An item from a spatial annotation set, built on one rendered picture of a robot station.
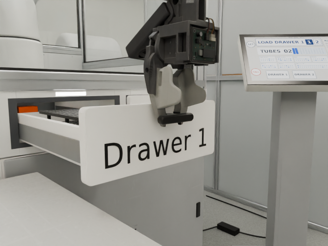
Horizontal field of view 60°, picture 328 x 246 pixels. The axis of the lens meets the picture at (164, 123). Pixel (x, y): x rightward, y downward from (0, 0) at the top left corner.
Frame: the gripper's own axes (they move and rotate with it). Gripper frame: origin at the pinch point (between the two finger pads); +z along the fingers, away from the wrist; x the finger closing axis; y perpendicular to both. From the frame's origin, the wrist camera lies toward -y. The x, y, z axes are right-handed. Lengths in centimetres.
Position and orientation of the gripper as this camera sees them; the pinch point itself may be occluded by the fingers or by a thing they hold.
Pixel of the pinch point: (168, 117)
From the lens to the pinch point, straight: 46.9
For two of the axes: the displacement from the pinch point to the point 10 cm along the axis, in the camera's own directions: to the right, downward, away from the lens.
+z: 0.0, 9.9, 1.3
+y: 6.9, 1.0, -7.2
